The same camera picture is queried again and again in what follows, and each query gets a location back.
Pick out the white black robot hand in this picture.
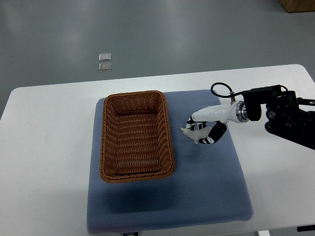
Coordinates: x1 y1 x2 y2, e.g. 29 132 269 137
185 101 249 144

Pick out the white bear figurine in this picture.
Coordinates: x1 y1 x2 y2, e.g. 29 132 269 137
181 126 213 144

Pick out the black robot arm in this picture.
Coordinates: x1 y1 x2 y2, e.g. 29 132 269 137
241 85 315 149

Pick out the brown wicker basket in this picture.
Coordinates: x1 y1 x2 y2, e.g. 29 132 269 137
99 90 175 183

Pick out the blue quilted mat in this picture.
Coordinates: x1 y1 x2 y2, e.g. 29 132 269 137
87 89 253 234

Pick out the brown cardboard box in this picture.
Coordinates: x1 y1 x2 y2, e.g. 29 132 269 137
278 0 315 13

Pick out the lower silver floor plate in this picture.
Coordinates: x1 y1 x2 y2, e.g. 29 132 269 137
98 62 112 72

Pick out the silver floor plate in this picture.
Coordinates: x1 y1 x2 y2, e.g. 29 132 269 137
98 53 112 61
98 62 112 72

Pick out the upper silver floor plate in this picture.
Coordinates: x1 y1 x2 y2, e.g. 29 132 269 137
98 53 112 61

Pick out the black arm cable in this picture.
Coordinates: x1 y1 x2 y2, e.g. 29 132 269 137
210 82 244 105

